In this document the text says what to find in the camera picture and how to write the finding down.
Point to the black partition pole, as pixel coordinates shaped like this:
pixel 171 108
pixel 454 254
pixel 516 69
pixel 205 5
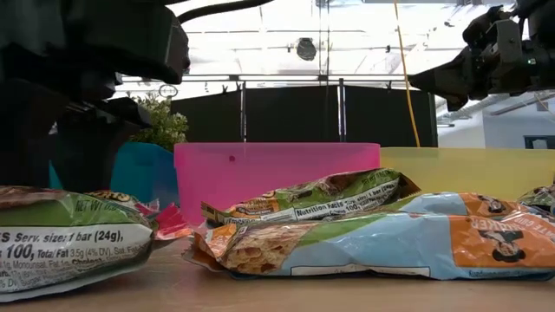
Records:
pixel 341 112
pixel 243 112

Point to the green potted plant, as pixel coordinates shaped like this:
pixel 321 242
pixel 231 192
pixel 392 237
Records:
pixel 167 125

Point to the silver ceiling duct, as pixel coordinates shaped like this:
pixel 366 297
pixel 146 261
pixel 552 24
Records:
pixel 477 108

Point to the dark wall frame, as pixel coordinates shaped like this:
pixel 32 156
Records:
pixel 539 142

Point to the blue plastic bin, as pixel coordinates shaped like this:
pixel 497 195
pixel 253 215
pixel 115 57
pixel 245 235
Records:
pixel 143 173

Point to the green granola bar wrapper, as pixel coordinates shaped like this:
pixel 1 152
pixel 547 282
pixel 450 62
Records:
pixel 542 197
pixel 65 242
pixel 321 199

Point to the black ceiling spotlight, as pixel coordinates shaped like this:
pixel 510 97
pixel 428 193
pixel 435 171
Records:
pixel 306 49

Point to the red granola bar wrapper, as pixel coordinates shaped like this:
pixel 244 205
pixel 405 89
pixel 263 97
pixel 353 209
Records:
pixel 171 223

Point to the horizontal metal rail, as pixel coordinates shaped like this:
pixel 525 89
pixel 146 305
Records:
pixel 282 78

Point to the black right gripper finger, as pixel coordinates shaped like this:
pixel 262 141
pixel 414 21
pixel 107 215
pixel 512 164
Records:
pixel 456 104
pixel 451 73

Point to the black partition panel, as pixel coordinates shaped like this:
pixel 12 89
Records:
pixel 290 115
pixel 381 117
pixel 208 117

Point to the yellow translucent plastic bin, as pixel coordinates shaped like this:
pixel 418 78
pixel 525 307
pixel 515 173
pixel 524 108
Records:
pixel 468 173

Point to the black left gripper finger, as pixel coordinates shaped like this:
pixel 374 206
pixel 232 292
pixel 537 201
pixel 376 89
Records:
pixel 24 134
pixel 91 147

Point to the pink translucent plastic bin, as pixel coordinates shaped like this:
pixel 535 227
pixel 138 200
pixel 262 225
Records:
pixel 269 173

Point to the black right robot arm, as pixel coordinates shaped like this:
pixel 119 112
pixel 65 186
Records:
pixel 539 19

